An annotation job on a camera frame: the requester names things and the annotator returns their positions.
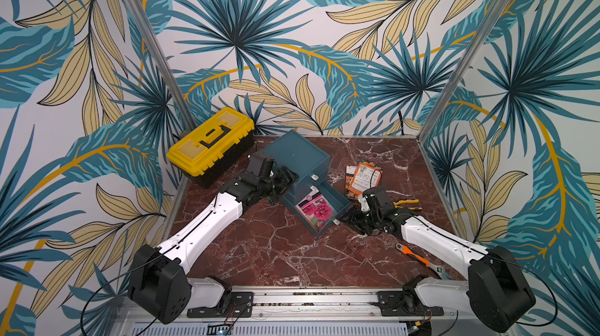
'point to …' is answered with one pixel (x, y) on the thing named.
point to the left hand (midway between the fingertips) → (296, 184)
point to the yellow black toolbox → (208, 151)
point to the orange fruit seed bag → (367, 176)
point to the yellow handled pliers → (407, 201)
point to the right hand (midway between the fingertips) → (341, 220)
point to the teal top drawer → (316, 174)
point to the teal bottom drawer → (338, 204)
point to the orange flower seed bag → (350, 172)
